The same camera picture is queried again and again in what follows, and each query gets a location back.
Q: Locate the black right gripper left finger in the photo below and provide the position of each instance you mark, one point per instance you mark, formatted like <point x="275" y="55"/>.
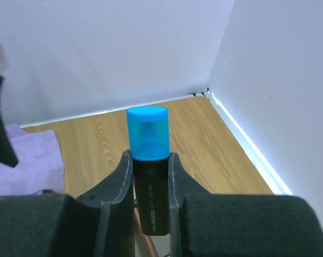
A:
<point x="97" y="223"/>

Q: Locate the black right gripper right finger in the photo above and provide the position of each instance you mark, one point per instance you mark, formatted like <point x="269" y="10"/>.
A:
<point x="206" y="224"/>

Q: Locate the purple cloth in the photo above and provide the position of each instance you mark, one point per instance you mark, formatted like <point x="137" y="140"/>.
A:
<point x="40" y="164"/>

